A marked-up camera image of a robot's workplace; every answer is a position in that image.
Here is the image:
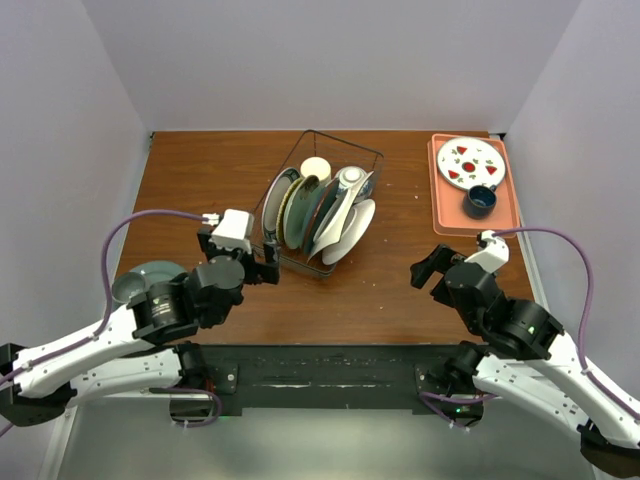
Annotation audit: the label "dark blue cup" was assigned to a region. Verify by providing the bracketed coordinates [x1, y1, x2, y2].
[462, 185, 497, 220]

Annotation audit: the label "watermelon pattern white plate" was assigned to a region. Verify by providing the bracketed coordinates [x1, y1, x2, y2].
[436, 137, 507, 191]

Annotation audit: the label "white plate red green characters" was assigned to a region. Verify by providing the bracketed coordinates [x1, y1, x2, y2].
[321, 199, 376, 265]

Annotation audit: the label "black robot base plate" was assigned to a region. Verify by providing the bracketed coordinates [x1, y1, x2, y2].
[175, 343, 487, 425]

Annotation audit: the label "white plate teal lettered rim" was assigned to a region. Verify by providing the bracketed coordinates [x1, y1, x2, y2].
[261, 167, 301, 240]

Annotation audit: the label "black wire dish rack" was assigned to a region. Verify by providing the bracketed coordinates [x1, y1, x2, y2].
[251, 130, 384, 278]

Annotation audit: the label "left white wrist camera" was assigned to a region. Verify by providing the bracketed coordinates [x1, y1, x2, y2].
[202, 209, 254, 254]

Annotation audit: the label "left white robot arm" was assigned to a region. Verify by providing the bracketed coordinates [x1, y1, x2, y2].
[1, 227, 280, 427]

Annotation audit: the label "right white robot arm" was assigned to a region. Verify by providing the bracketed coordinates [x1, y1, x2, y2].
[410, 239, 639, 479]

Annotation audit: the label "salmon pink tray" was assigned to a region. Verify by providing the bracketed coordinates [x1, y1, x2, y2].
[427, 133, 520, 237]

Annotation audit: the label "grey-green round plate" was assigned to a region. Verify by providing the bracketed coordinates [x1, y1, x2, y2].
[128, 260, 186, 292]

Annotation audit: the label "blue floral white bowl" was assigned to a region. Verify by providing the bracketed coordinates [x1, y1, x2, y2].
[335, 166, 373, 201]

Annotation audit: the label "dark plate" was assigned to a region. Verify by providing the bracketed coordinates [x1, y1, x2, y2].
[301, 179, 339, 254]

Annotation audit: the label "cream ceramic mug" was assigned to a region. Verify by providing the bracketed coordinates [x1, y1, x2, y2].
[300, 156, 332, 185]

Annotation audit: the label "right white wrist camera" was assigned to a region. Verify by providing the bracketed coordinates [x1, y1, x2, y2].
[464, 230, 510, 274]

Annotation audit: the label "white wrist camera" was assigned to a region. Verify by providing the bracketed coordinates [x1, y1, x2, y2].
[202, 209, 254, 254]
[464, 230, 510, 274]

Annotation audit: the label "green plate with flower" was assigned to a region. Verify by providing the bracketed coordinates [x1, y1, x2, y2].
[283, 175, 321, 250]

